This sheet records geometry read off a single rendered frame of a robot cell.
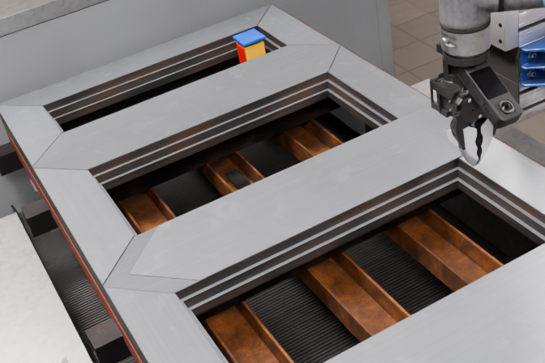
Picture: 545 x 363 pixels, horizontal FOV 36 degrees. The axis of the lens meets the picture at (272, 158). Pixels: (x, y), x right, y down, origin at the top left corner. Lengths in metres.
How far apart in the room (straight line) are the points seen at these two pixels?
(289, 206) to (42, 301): 0.49
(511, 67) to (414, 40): 2.04
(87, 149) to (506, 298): 0.92
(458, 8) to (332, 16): 1.15
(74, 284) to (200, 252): 0.59
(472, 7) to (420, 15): 2.84
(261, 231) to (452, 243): 0.40
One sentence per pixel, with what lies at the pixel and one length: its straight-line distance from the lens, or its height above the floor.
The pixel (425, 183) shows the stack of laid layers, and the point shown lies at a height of 0.85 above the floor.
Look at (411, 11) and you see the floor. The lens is 4.17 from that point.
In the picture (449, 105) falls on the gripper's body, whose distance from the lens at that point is 1.39.
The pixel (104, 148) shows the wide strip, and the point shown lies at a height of 0.87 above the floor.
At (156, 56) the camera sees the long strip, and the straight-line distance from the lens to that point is 2.09.
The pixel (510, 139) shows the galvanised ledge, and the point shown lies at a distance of 1.94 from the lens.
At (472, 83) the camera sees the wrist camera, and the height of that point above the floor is 1.09.
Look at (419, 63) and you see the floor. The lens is 3.70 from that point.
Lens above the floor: 1.75
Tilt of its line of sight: 33 degrees down
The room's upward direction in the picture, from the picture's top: 11 degrees counter-clockwise
